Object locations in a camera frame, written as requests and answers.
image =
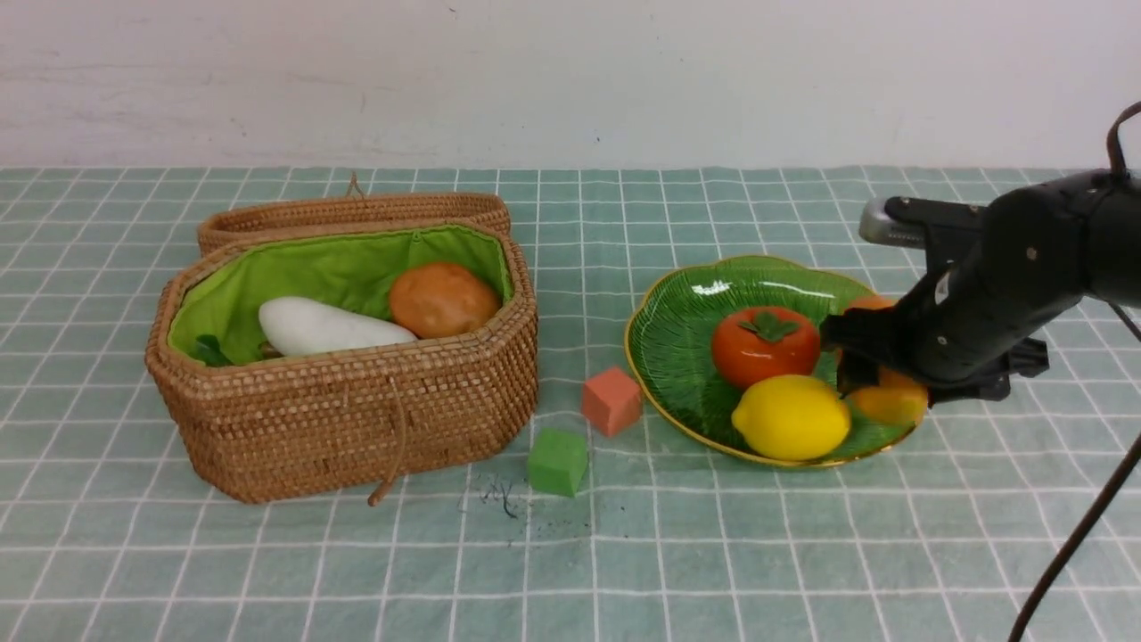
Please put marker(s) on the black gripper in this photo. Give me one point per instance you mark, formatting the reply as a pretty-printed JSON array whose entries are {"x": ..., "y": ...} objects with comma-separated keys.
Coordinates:
[{"x": 962, "y": 331}]

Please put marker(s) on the yellow orange toy mango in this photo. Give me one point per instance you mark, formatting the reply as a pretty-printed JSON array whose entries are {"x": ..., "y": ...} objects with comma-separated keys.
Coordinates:
[{"x": 896, "y": 400}]

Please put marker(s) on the yellow toy lemon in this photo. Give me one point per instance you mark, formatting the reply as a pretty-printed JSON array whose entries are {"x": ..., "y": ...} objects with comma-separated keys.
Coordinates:
[{"x": 792, "y": 418}]

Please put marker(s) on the orange toy persimmon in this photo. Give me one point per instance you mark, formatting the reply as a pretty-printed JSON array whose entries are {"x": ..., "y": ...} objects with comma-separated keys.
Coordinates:
[{"x": 755, "y": 344}]

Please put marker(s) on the brown toy potato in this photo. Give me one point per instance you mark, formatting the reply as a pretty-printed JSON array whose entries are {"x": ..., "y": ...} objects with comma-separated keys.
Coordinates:
[{"x": 441, "y": 299}]

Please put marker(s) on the white toy radish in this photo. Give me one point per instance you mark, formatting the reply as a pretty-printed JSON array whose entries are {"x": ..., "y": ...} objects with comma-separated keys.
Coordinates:
[{"x": 325, "y": 328}]

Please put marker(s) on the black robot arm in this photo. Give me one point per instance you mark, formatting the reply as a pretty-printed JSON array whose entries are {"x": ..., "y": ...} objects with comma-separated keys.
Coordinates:
[{"x": 1110, "y": 208}]

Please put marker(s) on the green glass plate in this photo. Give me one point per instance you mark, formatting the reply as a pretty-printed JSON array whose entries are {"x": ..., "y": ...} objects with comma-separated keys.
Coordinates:
[{"x": 667, "y": 339}]

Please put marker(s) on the salmon foam cube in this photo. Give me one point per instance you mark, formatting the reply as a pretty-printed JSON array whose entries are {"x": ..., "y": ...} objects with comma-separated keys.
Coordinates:
[{"x": 611, "y": 401}]

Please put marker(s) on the checkered green tablecloth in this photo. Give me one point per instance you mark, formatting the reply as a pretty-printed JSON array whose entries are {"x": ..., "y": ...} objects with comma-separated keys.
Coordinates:
[{"x": 109, "y": 535}]

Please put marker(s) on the green foam cube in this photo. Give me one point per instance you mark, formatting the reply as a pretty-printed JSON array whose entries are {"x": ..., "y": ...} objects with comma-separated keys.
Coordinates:
[{"x": 557, "y": 462}]

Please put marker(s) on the wicker basket green lining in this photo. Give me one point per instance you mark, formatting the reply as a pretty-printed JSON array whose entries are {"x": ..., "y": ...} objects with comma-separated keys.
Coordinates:
[{"x": 261, "y": 426}]

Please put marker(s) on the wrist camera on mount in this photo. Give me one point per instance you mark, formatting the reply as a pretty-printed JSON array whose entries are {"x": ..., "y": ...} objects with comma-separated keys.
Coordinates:
[{"x": 945, "y": 231}]

